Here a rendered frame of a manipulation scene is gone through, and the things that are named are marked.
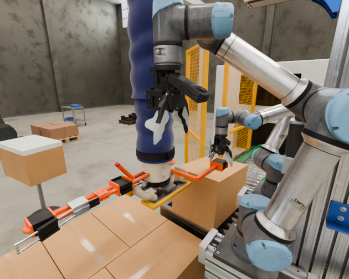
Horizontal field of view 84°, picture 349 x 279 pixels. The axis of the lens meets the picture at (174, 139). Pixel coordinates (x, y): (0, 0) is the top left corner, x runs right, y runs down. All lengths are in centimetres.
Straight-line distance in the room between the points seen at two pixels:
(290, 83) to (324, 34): 969
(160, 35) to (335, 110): 42
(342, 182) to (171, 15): 75
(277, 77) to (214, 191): 101
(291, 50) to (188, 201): 931
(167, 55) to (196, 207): 128
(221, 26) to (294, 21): 1004
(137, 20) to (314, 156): 84
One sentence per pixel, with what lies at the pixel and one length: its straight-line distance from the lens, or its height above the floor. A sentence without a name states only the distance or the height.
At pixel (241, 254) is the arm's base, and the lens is 88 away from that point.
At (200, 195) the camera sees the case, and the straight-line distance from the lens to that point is 155.
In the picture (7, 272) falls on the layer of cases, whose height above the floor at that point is 54.
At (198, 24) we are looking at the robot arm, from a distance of 52.
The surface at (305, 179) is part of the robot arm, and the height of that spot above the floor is 144.
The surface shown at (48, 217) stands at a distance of 89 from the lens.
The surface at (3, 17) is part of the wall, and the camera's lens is 1310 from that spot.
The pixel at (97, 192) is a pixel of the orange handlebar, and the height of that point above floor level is 120.
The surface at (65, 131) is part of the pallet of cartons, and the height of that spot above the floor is 32.
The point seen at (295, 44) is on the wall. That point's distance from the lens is 1036.
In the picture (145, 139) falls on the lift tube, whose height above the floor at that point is 139.
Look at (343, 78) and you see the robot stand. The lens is 81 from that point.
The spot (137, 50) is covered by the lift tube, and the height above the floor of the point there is 182.
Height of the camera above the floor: 168
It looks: 16 degrees down
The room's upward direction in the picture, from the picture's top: straight up
